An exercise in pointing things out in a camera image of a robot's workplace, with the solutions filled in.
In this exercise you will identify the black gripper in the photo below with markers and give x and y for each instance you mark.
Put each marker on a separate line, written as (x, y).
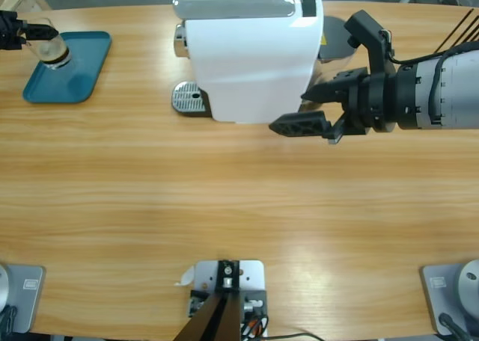
(9, 30)
(381, 101)

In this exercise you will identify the clear drinking glass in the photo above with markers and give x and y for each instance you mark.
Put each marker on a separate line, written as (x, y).
(56, 55)

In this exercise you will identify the black capsule holder with rods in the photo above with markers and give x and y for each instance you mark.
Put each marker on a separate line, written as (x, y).
(458, 30)

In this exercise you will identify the chrome coffee machine lever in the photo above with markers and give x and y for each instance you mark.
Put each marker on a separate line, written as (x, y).
(232, 7)

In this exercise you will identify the dark aluminium post with bracket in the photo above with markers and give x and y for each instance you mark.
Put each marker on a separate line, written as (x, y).
(219, 318)

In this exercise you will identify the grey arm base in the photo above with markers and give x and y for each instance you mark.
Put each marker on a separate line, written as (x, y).
(449, 292)
(22, 300)

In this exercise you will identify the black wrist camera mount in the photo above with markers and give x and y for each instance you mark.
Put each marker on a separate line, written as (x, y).
(368, 34)

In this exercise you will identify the metal drip tray grille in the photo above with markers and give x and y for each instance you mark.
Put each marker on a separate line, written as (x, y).
(189, 96)

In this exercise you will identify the white coffee machine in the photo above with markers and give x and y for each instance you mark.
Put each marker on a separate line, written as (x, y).
(250, 72)

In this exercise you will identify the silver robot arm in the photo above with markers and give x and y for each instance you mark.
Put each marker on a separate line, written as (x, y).
(460, 94)

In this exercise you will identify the teal plastic tray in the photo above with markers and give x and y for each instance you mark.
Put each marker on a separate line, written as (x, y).
(75, 79)

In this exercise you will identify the white paper tag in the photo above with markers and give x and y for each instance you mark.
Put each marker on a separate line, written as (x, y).
(186, 277)

